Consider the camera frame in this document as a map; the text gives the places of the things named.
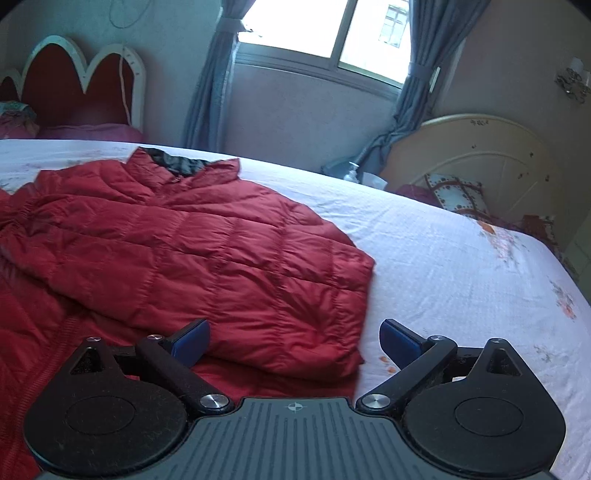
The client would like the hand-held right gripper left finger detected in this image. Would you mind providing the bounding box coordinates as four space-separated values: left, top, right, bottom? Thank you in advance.
68 318 235 414

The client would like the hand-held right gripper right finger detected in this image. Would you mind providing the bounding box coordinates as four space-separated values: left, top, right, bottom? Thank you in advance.
355 318 512 414

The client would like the red quilted puffer jacket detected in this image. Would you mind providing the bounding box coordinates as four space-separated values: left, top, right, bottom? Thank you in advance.
0 147 376 480

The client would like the white floral bed sheet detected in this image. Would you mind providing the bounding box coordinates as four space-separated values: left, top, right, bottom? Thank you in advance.
0 138 591 480

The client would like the patterned pillow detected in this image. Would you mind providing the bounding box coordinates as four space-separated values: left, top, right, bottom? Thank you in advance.
424 172 490 217

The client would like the cream round headboard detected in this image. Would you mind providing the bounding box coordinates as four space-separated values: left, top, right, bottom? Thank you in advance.
379 113 565 232

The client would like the pink bedding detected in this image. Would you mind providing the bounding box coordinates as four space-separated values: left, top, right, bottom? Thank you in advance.
0 102 145 143

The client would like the grey curtain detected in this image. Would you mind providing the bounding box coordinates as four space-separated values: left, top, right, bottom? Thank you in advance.
184 0 257 151
355 0 491 172

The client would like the red scalloped headboard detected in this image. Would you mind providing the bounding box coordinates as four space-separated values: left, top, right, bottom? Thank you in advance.
0 37 147 130

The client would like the white hanging cord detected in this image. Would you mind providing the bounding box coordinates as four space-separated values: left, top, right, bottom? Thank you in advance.
109 0 153 125

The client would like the window with white frame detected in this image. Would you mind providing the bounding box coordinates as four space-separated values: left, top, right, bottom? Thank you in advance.
235 0 416 88

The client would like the crystal wall lamp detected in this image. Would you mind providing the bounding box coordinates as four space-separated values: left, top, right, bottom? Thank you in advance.
554 57 591 105

